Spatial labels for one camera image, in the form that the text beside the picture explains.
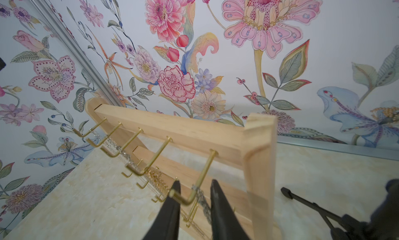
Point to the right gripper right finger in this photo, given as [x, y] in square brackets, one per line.
[225, 225]

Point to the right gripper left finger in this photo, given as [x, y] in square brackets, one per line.
[167, 223]

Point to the wooden jewelry display stand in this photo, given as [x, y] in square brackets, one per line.
[251, 148]

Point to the black microphone on tripod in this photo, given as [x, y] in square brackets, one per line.
[383, 224]

